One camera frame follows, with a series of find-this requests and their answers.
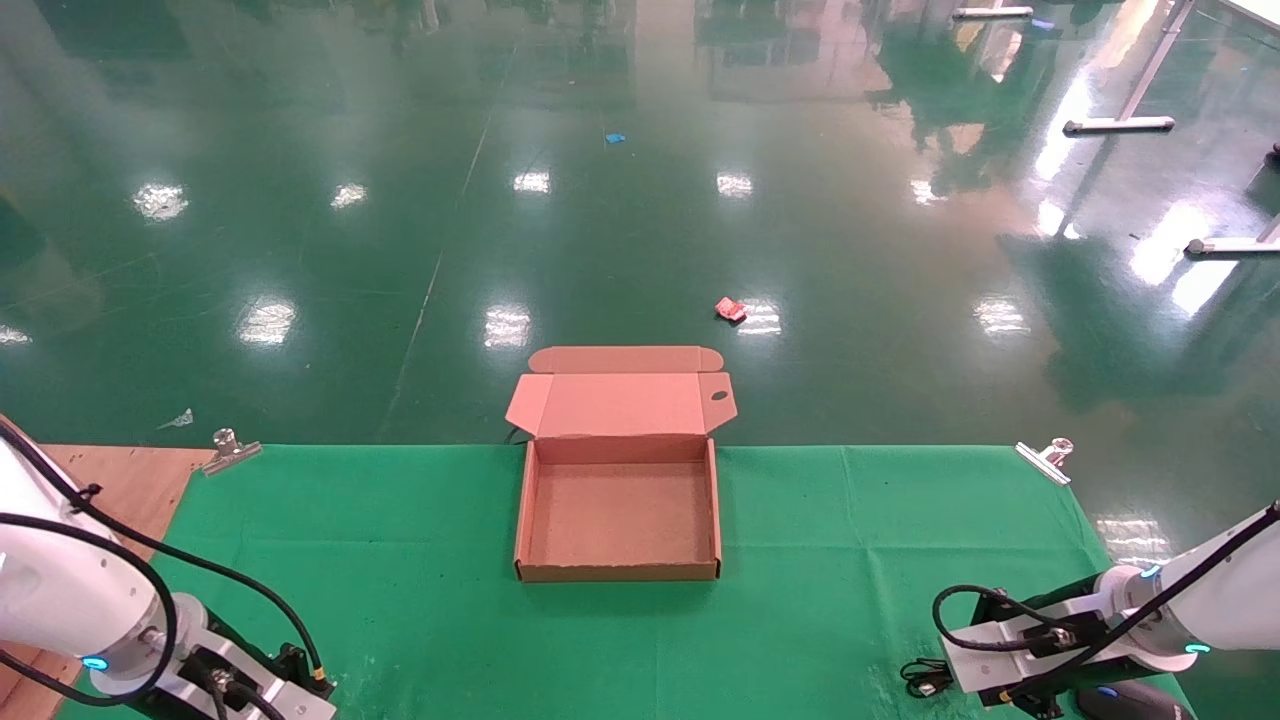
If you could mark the green table cloth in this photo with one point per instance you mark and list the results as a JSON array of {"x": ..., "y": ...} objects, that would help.
[{"x": 780, "y": 640}]

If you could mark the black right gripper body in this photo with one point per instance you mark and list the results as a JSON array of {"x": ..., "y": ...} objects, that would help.
[{"x": 1085, "y": 598}]

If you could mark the small white floor scrap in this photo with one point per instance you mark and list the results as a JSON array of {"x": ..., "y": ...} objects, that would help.
[{"x": 180, "y": 419}]

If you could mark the red wrapper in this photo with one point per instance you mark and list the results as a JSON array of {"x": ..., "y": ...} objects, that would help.
[{"x": 730, "y": 309}]

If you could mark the silver binder clip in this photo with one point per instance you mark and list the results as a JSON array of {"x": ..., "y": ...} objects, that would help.
[
  {"x": 228, "y": 452},
  {"x": 1045, "y": 460}
]

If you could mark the brown cardboard box open lid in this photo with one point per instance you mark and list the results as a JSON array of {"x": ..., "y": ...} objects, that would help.
[{"x": 620, "y": 515}]

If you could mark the white table leg frame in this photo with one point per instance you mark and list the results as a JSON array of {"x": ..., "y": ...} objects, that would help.
[
  {"x": 1230, "y": 245},
  {"x": 1130, "y": 110},
  {"x": 990, "y": 13}
]

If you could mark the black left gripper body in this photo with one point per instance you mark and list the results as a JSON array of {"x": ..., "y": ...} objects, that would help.
[{"x": 300, "y": 668}]

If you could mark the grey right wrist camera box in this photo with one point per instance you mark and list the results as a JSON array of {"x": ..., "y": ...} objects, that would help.
[{"x": 985, "y": 655}]

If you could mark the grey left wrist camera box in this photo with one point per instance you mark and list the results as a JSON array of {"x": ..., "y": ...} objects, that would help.
[{"x": 290, "y": 705}]

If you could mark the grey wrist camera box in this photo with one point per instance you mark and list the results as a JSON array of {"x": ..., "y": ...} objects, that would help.
[
  {"x": 290, "y": 705},
  {"x": 985, "y": 655}
]

